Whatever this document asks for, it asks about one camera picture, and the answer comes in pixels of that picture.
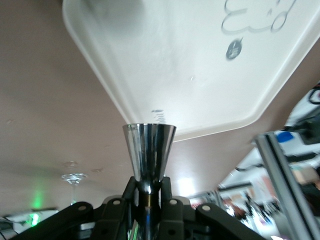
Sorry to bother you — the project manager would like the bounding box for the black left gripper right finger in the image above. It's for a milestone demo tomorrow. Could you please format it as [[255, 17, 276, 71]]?
[[158, 176, 272, 240]]

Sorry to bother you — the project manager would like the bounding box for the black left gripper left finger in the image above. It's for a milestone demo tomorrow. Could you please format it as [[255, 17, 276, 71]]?
[[14, 176, 139, 240]]

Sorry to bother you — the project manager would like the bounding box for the steel double jigger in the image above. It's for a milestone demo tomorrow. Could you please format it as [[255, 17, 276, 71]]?
[[121, 123, 177, 240]]

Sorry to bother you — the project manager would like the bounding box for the clear stemmed wine glass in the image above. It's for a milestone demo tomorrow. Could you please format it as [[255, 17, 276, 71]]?
[[59, 172, 89, 208]]

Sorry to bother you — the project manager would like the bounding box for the brown table cover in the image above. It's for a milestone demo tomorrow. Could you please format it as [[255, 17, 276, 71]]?
[[0, 0, 320, 217]]

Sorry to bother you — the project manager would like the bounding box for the cream rabbit print tray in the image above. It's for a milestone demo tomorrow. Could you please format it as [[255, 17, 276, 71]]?
[[61, 0, 320, 144]]

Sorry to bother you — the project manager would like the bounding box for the aluminium camera mount post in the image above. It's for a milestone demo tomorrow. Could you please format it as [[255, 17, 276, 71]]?
[[254, 132, 317, 240]]

